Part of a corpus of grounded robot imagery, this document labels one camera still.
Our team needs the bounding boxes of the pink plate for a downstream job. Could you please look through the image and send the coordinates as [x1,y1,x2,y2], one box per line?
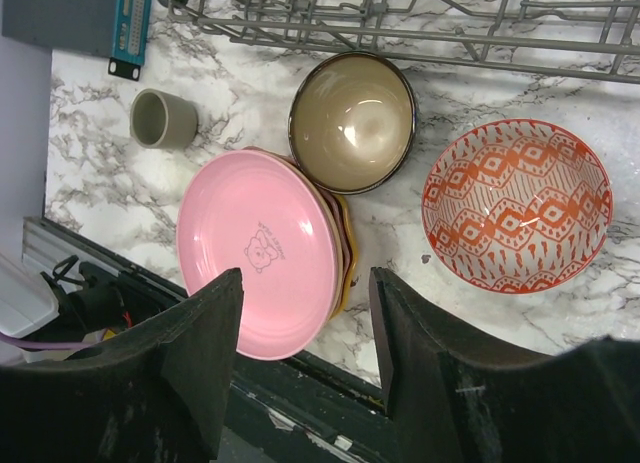
[176,150,342,361]

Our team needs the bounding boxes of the small grey cup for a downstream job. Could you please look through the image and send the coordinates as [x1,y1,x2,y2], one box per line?
[129,89,198,150]

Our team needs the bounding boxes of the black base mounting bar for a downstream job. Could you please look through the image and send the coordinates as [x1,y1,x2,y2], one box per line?
[22,217,398,462]

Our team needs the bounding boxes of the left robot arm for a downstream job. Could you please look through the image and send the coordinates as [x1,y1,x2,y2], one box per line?
[0,255,59,338]

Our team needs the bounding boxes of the dark grey network switch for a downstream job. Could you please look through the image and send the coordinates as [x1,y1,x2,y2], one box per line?
[1,0,153,81]

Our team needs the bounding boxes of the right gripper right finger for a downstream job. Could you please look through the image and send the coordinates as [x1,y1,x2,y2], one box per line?
[369,268,639,462]

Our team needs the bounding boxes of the grey wire dish rack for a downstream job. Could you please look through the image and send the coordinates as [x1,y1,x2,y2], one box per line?
[158,0,639,84]

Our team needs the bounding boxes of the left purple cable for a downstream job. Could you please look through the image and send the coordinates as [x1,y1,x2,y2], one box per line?
[0,330,101,354]

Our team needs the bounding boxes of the brown beige bowl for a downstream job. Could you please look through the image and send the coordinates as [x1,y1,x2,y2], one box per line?
[288,51,418,194]

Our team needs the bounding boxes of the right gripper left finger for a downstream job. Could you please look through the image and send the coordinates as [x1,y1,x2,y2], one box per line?
[1,268,244,462]

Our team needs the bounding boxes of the red patterned bowl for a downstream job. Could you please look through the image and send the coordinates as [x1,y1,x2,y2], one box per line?
[421,118,613,294]

